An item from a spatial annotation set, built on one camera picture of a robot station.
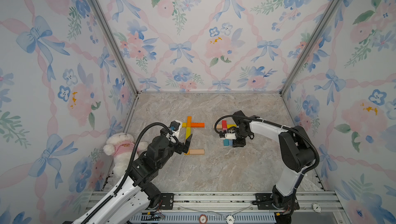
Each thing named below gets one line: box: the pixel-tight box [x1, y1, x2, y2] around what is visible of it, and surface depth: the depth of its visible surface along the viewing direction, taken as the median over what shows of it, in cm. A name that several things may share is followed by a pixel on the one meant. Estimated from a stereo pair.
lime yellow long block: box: [185, 126, 192, 140], surface depth 100 cm
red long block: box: [221, 120, 228, 130], surface depth 103 cm
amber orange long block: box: [186, 116, 193, 128], surface depth 105 cm
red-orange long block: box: [190, 122, 205, 128], surface depth 103 cm
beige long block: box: [189, 148, 205, 155], surface depth 93 cm
